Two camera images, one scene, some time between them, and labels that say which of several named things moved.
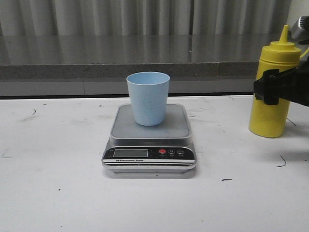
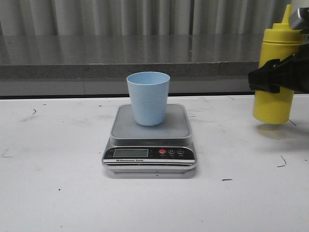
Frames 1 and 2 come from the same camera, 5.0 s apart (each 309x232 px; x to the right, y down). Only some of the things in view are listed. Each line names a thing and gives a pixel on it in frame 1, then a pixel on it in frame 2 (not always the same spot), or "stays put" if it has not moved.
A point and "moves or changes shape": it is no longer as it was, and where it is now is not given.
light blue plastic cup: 149,91 stays put
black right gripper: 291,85 → 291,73
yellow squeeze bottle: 280,80 moves or changes shape
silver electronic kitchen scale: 168,147 stays put
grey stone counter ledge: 93,65 stays put
